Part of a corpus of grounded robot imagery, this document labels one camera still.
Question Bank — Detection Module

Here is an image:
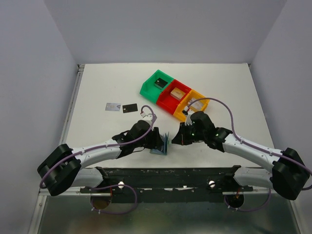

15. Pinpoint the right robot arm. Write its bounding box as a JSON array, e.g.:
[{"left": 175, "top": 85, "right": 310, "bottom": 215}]
[{"left": 172, "top": 111, "right": 310, "bottom": 200}]

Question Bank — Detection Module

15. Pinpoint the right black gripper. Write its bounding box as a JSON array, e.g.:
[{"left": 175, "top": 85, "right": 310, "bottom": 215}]
[{"left": 172, "top": 122, "right": 206, "bottom": 145}]

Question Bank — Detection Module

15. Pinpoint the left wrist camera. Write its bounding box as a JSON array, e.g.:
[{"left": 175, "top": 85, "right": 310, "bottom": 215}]
[{"left": 140, "top": 112, "right": 157, "bottom": 125}]

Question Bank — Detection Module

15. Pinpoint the blue card sleeve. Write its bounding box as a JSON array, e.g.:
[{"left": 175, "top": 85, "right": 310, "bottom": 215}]
[{"left": 150, "top": 132, "right": 171, "bottom": 156}]

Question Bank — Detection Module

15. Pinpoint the yellow plastic bin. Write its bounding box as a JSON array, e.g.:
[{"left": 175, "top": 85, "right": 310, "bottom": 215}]
[{"left": 173, "top": 89, "right": 210, "bottom": 122}]

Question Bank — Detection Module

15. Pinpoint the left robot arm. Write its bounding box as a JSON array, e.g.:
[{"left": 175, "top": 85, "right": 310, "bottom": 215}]
[{"left": 37, "top": 120, "right": 165, "bottom": 196}]

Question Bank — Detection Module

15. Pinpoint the tan card in red bin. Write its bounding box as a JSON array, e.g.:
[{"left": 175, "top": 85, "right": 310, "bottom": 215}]
[{"left": 170, "top": 88, "right": 185, "bottom": 100}]

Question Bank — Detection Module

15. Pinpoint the grey-green card holder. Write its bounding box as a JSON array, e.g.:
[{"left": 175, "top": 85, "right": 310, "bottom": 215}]
[{"left": 149, "top": 132, "right": 171, "bottom": 156}]

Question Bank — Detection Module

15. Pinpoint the red plastic bin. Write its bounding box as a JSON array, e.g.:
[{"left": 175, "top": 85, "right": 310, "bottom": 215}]
[{"left": 156, "top": 79, "right": 191, "bottom": 115}]

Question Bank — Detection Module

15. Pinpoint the silver VIP credit card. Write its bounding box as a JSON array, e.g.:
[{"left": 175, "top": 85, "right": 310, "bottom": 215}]
[{"left": 105, "top": 103, "right": 121, "bottom": 111}]

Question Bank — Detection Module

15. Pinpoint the black credit card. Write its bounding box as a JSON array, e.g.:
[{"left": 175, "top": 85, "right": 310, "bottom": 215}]
[{"left": 122, "top": 103, "right": 138, "bottom": 114}]

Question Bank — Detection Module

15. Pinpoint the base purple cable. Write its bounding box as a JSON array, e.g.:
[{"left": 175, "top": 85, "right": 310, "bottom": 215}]
[
  {"left": 224, "top": 189, "right": 273, "bottom": 213},
  {"left": 91, "top": 184, "right": 138, "bottom": 215}
]

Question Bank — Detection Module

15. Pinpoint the white card in yellow bin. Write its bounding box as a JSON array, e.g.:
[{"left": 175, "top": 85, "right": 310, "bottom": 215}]
[{"left": 188, "top": 97, "right": 203, "bottom": 112}]

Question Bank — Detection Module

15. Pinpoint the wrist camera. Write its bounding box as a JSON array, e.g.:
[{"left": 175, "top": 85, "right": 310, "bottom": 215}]
[
  {"left": 182, "top": 109, "right": 194, "bottom": 126},
  {"left": 140, "top": 112, "right": 157, "bottom": 125}
]

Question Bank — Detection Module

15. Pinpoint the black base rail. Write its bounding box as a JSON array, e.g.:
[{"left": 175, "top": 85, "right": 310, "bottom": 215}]
[{"left": 80, "top": 165, "right": 254, "bottom": 203}]

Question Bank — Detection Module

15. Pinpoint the aluminium side rail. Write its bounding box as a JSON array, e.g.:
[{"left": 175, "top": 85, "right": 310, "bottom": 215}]
[{"left": 53, "top": 64, "right": 85, "bottom": 150}]

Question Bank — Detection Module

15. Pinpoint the green plastic bin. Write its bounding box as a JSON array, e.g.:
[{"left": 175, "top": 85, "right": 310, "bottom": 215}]
[{"left": 139, "top": 70, "right": 174, "bottom": 103}]

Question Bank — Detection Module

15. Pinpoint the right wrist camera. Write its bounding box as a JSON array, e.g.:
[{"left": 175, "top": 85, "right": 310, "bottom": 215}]
[{"left": 182, "top": 109, "right": 194, "bottom": 126}]

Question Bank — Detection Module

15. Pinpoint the black card in green bin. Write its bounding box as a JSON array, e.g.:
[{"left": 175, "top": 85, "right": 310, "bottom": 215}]
[{"left": 154, "top": 78, "right": 168, "bottom": 89}]

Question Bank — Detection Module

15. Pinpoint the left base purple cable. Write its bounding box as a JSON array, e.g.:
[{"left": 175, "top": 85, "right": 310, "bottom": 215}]
[{"left": 91, "top": 184, "right": 138, "bottom": 215}]

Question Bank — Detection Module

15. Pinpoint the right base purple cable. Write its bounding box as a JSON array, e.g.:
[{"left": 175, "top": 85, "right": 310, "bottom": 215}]
[{"left": 224, "top": 189, "right": 273, "bottom": 213}]

